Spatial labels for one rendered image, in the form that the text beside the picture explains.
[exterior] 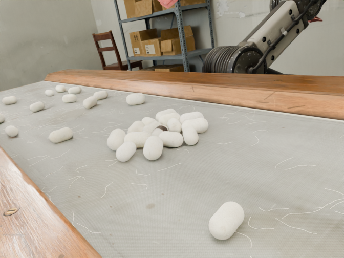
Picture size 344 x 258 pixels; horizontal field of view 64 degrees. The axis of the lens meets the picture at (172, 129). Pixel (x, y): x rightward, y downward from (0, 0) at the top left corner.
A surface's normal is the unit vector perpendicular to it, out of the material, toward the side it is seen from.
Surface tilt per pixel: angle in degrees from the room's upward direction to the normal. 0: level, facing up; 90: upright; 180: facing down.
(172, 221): 0
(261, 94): 45
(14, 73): 90
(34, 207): 0
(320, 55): 90
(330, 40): 90
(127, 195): 0
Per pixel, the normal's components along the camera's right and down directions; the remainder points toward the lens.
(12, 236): -0.16, -0.92
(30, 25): 0.63, 0.18
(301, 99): -0.64, -0.40
